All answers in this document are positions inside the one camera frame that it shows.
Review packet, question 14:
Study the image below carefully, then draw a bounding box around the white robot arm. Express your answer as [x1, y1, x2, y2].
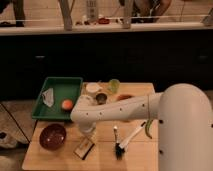
[71, 83, 213, 171]

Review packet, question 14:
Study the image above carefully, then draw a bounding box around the black white brush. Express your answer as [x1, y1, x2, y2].
[113, 126, 121, 160]

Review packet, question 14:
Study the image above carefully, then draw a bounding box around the small metal cup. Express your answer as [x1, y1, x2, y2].
[96, 93, 107, 105]

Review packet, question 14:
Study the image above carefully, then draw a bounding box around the dark red bowl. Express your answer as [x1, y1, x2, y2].
[39, 124, 66, 150]

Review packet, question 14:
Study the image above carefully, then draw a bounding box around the white ceramic cup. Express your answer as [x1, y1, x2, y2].
[86, 83, 101, 97]

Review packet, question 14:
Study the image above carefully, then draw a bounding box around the green translucent cup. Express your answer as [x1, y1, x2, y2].
[108, 79, 120, 94]

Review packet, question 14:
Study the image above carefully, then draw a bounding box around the green plastic tray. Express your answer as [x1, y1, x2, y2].
[32, 77, 83, 121]

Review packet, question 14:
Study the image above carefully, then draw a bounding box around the brown clay bowl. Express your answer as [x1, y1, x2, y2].
[116, 95, 134, 101]

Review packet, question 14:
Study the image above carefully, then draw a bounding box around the crumpled grey paper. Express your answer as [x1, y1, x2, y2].
[42, 88, 54, 107]

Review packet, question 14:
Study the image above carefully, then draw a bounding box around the orange fruit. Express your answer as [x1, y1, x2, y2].
[61, 99, 73, 111]

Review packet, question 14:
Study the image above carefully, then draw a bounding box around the black whiteboard eraser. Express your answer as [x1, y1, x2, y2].
[74, 137, 94, 160]

